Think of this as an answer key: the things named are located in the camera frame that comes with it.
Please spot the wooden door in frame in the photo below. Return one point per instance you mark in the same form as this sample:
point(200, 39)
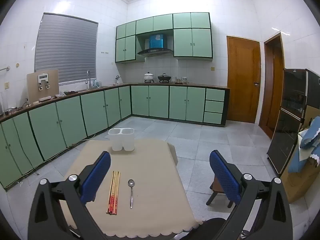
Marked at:
point(273, 87)

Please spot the blue cloth with white trim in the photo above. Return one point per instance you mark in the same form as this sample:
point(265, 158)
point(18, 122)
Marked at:
point(310, 135)

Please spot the green wall cabinets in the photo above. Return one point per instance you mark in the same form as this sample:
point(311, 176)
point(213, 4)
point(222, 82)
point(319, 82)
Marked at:
point(190, 42)

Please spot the closed wooden door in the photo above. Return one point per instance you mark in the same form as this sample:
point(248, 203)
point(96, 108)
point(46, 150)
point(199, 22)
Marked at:
point(243, 80)

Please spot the glass jars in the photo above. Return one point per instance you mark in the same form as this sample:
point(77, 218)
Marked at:
point(184, 80)

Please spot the white cooking pot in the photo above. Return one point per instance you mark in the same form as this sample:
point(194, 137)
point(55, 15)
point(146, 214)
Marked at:
point(149, 77)

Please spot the chrome kitchen faucet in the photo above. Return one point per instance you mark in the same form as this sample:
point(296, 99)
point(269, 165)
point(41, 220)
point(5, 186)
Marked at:
point(88, 78)

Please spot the white two-compartment utensil holder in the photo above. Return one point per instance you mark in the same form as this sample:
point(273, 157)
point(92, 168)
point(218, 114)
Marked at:
point(121, 140)

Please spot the dark wooden countertop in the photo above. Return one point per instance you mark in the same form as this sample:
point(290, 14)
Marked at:
point(190, 85)

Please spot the stack of bowls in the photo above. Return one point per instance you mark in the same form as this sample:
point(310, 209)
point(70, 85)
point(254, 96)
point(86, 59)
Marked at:
point(174, 79)

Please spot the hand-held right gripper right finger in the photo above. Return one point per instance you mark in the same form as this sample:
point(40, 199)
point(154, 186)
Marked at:
point(225, 177)

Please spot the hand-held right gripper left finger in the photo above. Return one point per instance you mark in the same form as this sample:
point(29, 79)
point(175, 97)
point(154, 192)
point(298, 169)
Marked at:
point(96, 177)

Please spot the grey window blind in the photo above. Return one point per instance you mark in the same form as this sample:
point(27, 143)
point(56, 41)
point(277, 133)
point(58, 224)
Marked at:
point(65, 50)

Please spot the chrome towel bar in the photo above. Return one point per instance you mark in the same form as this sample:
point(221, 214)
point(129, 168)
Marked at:
point(4, 68)

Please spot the bamboo chopstick with red end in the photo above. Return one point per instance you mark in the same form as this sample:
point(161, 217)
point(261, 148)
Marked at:
point(113, 192)
point(117, 192)
point(110, 192)

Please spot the white device on board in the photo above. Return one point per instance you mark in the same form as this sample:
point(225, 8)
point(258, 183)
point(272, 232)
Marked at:
point(43, 81)

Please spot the dark chopsticks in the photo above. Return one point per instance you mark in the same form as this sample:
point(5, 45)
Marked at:
point(131, 183)

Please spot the wall socket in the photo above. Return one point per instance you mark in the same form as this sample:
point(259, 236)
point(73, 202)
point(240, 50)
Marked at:
point(7, 85)

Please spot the white power strip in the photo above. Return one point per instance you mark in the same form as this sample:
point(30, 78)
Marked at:
point(45, 98)

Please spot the cardboard board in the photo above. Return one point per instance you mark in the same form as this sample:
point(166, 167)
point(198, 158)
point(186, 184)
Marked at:
point(32, 85)

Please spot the black glass-front cabinet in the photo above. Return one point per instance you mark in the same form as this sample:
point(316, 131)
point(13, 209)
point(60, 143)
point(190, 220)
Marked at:
point(287, 120)

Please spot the cardboard box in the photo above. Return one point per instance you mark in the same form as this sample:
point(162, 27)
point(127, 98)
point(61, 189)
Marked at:
point(297, 185)

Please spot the black range hood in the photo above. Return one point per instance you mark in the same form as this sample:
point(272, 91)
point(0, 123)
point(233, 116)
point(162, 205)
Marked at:
point(155, 51)

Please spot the wooden stool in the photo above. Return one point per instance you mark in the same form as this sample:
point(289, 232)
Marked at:
point(217, 187)

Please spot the green base cabinets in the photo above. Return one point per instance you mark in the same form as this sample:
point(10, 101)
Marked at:
point(62, 122)

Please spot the black wok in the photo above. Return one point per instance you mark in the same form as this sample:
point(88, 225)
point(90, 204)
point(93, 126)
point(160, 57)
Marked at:
point(164, 77)

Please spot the small chrome tap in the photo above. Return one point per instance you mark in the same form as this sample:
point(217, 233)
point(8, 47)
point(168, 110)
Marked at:
point(117, 79)

